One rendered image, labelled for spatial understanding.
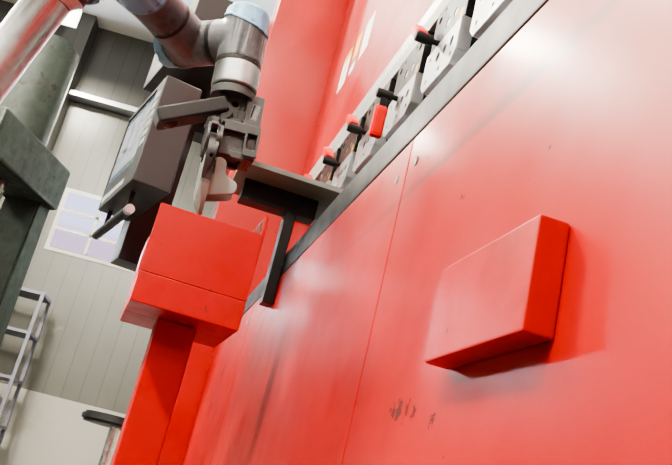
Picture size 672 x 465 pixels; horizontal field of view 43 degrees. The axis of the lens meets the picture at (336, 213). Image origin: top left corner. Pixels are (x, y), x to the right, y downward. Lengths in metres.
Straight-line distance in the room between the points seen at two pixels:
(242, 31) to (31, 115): 3.67
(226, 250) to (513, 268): 0.81
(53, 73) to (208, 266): 3.93
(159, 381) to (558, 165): 0.87
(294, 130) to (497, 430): 2.15
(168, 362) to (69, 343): 9.12
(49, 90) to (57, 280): 5.70
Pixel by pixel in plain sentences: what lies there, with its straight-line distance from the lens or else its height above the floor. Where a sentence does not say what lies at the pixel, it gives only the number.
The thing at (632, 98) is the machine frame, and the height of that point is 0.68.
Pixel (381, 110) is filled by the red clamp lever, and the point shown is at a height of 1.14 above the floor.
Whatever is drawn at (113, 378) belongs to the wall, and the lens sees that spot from 10.30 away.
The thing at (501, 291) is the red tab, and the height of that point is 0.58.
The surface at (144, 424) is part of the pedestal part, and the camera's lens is 1.30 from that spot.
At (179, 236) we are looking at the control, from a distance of 1.27.
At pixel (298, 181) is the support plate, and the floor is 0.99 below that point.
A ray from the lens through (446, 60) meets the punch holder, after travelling 1.34.
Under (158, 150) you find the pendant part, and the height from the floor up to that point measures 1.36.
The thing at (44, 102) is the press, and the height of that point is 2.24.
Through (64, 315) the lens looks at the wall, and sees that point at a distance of 10.49.
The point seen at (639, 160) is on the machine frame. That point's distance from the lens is 0.47.
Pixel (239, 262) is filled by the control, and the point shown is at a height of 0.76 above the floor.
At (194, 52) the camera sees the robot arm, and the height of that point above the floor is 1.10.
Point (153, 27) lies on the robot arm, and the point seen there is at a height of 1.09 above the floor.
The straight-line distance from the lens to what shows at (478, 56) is 0.80.
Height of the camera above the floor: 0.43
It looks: 20 degrees up
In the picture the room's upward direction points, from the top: 14 degrees clockwise
